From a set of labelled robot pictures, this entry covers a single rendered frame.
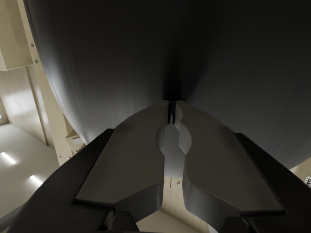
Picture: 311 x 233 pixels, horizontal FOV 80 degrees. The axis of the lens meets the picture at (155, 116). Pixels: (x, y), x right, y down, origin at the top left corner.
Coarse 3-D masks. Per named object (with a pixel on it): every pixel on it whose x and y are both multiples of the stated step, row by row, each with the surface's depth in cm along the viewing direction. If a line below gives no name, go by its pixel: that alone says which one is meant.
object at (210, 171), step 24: (192, 120) 10; (216, 120) 10; (192, 144) 8; (216, 144) 8; (240, 144) 8; (192, 168) 7; (216, 168) 7; (240, 168) 7; (192, 192) 6; (216, 192) 6; (240, 192) 6; (264, 192) 6; (216, 216) 6; (240, 216) 6
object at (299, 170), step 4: (308, 160) 38; (300, 164) 38; (304, 164) 38; (308, 164) 38; (292, 168) 40; (296, 168) 39; (300, 168) 39; (304, 168) 39; (308, 168) 39; (292, 172) 40; (296, 172) 39; (300, 172) 39; (304, 172) 39; (308, 172) 39; (300, 176) 40; (304, 176) 40; (304, 180) 40
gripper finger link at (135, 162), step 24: (144, 120) 10; (168, 120) 12; (120, 144) 8; (144, 144) 8; (96, 168) 7; (120, 168) 7; (144, 168) 7; (96, 192) 6; (120, 192) 6; (144, 192) 6; (144, 216) 7
